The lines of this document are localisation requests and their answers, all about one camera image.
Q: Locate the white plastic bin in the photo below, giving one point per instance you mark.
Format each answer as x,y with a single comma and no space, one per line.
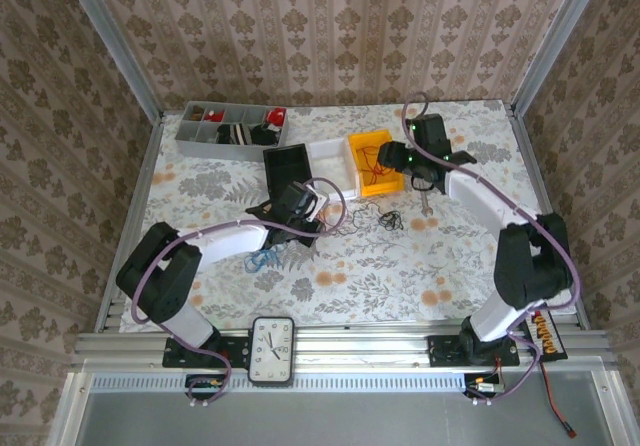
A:
330,166

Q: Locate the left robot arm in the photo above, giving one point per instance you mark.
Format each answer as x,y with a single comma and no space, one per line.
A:
165,276

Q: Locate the grey compartment organizer tray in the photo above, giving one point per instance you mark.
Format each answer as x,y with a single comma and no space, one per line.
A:
200,142

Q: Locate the white analog clock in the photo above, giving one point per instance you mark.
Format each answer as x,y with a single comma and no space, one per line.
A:
271,351

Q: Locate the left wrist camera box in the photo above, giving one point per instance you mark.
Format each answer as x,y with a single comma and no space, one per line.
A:
318,203

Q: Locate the small electronics module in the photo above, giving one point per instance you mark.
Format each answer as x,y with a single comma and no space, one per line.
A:
205,385
485,386

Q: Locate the aluminium frame post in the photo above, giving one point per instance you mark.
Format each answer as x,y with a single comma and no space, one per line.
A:
555,36
112,36

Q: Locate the red round object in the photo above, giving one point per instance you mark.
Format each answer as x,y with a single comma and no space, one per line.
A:
276,115

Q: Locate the floral tablecloth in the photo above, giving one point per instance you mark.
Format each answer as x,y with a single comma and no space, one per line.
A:
375,276

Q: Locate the black white striped bundle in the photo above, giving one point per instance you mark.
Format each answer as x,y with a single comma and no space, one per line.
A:
237,133

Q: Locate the red white small object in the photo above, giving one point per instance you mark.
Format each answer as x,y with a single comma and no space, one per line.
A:
215,115

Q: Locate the aluminium front rail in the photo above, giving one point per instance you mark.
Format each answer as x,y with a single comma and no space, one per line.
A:
360,346

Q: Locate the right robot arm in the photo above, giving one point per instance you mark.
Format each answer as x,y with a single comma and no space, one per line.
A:
530,266

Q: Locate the yellow plastic bin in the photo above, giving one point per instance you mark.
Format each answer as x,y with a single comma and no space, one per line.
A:
367,186

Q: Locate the black plastic bin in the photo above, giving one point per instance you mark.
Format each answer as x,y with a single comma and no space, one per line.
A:
287,168

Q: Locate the board with orange connectors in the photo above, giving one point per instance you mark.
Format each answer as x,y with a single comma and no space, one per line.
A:
547,338

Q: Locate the brown small parts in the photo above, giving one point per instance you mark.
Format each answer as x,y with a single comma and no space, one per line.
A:
198,112

